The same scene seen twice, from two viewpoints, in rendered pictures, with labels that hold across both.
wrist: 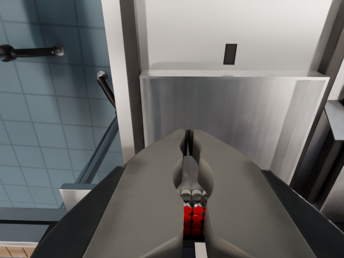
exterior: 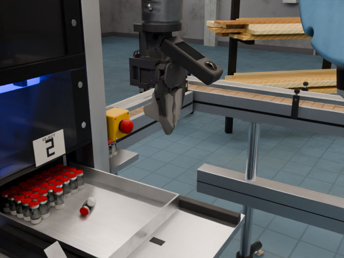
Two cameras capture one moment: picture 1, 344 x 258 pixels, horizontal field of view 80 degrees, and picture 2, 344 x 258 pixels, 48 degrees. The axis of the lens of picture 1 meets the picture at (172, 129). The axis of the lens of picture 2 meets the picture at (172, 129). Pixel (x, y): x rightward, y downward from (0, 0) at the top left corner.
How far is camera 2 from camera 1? 0.70 m
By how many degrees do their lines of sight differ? 56
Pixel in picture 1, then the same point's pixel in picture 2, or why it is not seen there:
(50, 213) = (123, 146)
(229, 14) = (181, 247)
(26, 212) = (134, 140)
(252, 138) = (82, 233)
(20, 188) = not seen: hidden behind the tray
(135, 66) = (185, 199)
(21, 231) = not seen: hidden behind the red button
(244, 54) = (151, 247)
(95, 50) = not seen: outside the picture
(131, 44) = (196, 202)
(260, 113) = (99, 242)
